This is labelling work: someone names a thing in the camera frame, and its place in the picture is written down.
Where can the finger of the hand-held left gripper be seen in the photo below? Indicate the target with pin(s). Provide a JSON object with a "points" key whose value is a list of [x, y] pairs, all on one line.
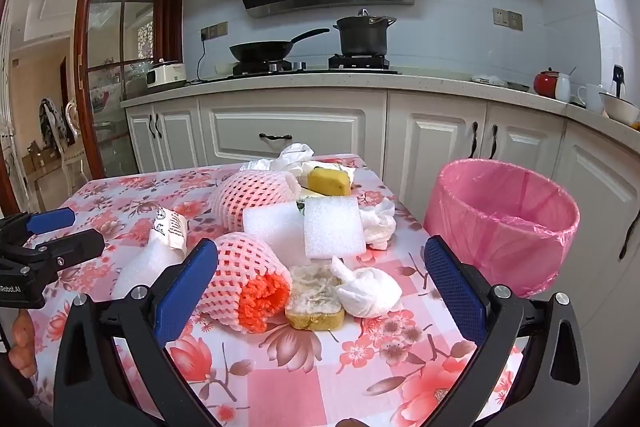
{"points": [[75, 249], [50, 220]]}

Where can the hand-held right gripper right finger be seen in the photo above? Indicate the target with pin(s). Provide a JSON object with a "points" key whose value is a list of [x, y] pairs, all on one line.
{"points": [[455, 292]]}

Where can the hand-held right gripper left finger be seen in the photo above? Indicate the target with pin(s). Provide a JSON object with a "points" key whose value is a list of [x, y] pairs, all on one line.
{"points": [[185, 292]]}

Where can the pink trash bin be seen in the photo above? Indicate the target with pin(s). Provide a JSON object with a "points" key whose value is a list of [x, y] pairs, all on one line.
{"points": [[525, 257]]}

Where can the white plastic bag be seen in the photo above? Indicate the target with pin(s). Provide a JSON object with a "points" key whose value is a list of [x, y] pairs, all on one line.
{"points": [[292, 154]]}

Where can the person's left hand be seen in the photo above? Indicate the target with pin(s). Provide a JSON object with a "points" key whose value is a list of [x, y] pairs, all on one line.
{"points": [[24, 342]]}

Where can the pink foam fruit net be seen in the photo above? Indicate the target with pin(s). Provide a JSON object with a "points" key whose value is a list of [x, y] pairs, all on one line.
{"points": [[235, 267], [245, 197]]}

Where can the printed white paper wrapper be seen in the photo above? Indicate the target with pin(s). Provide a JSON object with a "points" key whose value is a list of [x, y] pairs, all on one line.
{"points": [[170, 227]]}

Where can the orange foam net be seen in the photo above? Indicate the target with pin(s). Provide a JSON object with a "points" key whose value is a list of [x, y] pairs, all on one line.
{"points": [[260, 307]]}

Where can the crumpled white tissue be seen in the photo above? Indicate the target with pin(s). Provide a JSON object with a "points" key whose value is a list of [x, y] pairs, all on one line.
{"points": [[370, 294], [377, 222]]}

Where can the dark cloth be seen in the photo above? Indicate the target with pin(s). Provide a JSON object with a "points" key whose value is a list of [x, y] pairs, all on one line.
{"points": [[50, 122]]}

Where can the white dining chair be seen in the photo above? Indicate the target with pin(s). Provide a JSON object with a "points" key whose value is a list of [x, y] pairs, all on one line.
{"points": [[72, 117]]}

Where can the white foam sheet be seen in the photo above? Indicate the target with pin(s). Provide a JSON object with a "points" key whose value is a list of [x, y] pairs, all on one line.
{"points": [[270, 227], [335, 227]]}

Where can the dirty yellow sponge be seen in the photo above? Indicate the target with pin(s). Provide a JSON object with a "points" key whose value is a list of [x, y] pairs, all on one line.
{"points": [[312, 302]]}

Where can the pink floral tablecloth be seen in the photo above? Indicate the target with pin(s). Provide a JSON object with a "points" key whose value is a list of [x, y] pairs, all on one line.
{"points": [[350, 382]]}

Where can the wooden glass door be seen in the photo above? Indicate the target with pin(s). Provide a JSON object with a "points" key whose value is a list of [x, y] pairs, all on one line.
{"points": [[82, 57]]}

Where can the clean yellow sponge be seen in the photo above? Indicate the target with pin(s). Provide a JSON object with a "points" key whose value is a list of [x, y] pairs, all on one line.
{"points": [[327, 182]]}

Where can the white rice cooker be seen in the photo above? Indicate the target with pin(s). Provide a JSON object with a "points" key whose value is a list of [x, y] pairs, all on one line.
{"points": [[167, 74]]}

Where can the white kitchen base cabinet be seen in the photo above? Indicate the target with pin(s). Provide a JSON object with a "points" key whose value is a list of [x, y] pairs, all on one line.
{"points": [[320, 117]]}

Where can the white jar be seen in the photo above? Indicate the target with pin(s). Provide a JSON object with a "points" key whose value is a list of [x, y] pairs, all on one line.
{"points": [[563, 88]]}

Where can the speckled kitchen countertop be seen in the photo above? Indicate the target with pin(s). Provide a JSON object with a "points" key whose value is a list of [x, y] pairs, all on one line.
{"points": [[350, 82]]}

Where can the white mug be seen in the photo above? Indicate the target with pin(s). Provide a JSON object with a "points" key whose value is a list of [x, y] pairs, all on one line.
{"points": [[592, 98]]}

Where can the white bowl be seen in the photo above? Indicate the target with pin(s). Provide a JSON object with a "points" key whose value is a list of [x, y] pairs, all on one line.
{"points": [[620, 109]]}

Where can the black frying pan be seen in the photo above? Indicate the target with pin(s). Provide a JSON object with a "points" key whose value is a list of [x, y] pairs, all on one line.
{"points": [[260, 51]]}

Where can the black gas stove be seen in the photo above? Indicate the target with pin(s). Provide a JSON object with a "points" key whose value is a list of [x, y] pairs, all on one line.
{"points": [[310, 69]]}

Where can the black utensil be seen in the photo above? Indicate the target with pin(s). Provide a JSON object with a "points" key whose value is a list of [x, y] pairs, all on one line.
{"points": [[618, 79]]}

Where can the black cooking pot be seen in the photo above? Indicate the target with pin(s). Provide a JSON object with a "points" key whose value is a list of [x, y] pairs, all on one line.
{"points": [[362, 37]]}

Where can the wall socket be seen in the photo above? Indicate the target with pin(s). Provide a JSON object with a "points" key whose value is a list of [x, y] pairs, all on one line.
{"points": [[215, 30], [507, 18]]}

